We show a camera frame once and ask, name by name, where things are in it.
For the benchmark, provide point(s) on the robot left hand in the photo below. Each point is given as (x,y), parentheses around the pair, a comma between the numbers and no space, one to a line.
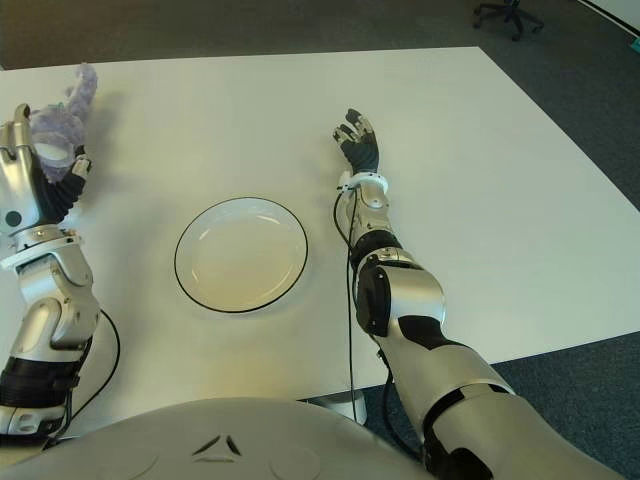
(30,195)

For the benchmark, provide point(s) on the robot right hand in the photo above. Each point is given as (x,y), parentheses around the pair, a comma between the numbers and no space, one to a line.
(364,152)

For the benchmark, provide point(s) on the purple plush bunny doll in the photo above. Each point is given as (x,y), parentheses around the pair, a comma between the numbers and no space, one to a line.
(62,132)

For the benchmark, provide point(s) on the robot left arm silver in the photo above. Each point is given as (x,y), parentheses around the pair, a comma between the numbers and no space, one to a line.
(45,330)

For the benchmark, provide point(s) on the robot right arm silver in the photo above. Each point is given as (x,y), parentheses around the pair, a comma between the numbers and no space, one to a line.
(440,320)

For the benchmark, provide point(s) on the white plate black rim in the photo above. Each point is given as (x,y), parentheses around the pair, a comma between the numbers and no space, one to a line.
(241,256)

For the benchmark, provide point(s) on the black office chair base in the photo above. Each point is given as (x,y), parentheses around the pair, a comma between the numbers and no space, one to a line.
(507,14)

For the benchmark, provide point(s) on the white table leg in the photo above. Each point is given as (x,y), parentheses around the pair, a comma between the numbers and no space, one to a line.
(350,400)

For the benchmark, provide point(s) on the teal box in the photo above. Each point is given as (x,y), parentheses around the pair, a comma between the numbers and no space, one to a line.
(634,47)

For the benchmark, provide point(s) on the silver robot torso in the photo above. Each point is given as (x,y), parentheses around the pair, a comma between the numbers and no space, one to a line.
(210,440)

